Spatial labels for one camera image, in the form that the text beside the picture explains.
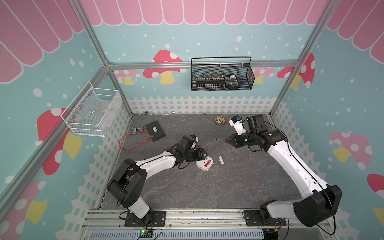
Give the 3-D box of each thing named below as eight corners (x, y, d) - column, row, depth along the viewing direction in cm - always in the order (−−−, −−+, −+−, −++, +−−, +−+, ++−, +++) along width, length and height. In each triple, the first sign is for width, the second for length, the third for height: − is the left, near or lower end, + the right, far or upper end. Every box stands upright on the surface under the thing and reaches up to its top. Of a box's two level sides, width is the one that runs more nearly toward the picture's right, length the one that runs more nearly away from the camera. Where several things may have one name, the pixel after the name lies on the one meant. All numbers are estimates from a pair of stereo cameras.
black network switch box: (153, 141, 107) (152, 139, 105) (145, 127, 115) (144, 125, 113) (166, 135, 110) (165, 133, 108) (157, 122, 119) (157, 120, 116)
